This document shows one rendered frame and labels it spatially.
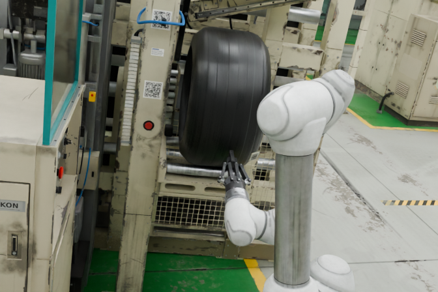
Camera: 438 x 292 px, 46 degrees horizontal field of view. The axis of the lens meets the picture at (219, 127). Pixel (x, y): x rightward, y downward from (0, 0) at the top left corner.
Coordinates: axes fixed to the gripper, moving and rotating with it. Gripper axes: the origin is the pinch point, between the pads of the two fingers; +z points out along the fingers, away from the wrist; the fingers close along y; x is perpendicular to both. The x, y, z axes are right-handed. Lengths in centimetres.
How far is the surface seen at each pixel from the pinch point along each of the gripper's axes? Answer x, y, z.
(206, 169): 17.1, 6.7, 11.5
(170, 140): 24, 21, 38
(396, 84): 168, -275, 376
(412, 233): 135, -172, 96
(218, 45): -34.6, 10.0, 25.9
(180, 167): 17.1, 17.6, 11.6
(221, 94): -23.2, 7.8, 9.3
